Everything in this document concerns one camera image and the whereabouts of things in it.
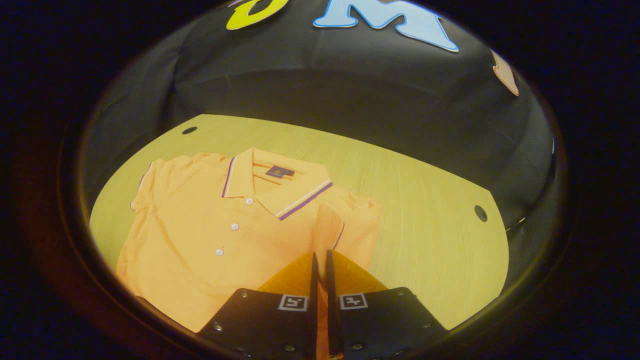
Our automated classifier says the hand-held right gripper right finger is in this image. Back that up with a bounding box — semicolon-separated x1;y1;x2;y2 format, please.
326;249;448;360

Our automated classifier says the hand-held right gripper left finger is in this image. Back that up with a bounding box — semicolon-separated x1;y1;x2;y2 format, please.
197;251;320;360

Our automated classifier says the orange T-shirt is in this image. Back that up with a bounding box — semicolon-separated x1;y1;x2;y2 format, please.
116;147;383;359

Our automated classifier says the black backdrop cloth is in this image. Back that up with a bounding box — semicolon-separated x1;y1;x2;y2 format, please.
82;0;558;231

